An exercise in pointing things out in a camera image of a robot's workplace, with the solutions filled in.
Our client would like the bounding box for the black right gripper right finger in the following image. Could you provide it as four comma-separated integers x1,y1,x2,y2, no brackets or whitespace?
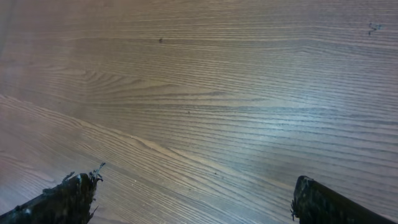
290,175,394,224

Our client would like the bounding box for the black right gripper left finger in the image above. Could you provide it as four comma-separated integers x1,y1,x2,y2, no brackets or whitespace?
1,162,105,224

